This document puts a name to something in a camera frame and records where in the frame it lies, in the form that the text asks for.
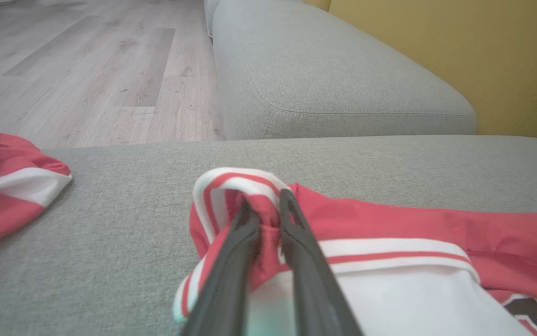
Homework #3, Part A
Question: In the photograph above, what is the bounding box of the grey fabric sofa cushion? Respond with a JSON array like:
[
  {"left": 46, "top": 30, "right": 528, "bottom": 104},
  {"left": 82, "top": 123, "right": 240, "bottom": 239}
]
[{"left": 203, "top": 0, "right": 478, "bottom": 140}]

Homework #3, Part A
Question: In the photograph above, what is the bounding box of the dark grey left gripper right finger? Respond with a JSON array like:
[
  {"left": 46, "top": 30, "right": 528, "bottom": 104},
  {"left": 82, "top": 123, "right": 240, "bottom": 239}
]
[{"left": 278, "top": 189, "right": 363, "bottom": 336}]

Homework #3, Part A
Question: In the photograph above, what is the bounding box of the yellow upholstered panel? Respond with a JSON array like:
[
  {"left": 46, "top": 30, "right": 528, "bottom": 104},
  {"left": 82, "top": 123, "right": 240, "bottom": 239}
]
[{"left": 304, "top": 0, "right": 537, "bottom": 143}]

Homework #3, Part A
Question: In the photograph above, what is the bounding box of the red and white jersey shirt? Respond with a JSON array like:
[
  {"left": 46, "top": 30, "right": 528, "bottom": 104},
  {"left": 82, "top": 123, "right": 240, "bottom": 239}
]
[{"left": 173, "top": 167, "right": 537, "bottom": 336}]

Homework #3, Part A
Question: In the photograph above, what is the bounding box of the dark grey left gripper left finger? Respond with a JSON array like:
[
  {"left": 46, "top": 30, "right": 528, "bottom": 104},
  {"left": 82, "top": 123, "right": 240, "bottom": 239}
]
[{"left": 180, "top": 197, "right": 262, "bottom": 336}]

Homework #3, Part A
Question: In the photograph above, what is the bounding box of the large grey fabric sofa seat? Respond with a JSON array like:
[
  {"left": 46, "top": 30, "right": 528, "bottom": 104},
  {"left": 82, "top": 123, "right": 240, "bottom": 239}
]
[{"left": 0, "top": 135, "right": 537, "bottom": 336}]

